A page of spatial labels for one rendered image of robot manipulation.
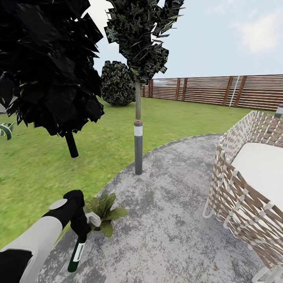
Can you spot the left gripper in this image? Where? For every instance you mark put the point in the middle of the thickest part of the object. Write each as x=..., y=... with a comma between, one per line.
x=81, y=227

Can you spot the insectifuge atomizer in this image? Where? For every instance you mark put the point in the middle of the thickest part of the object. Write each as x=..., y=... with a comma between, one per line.
x=76, y=255

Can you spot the garden chair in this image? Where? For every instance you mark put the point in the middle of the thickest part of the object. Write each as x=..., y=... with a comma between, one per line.
x=246, y=191

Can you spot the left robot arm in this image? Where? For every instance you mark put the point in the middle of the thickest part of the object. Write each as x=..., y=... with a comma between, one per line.
x=22, y=259

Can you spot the pot plant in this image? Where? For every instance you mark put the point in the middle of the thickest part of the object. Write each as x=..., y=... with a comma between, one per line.
x=101, y=207

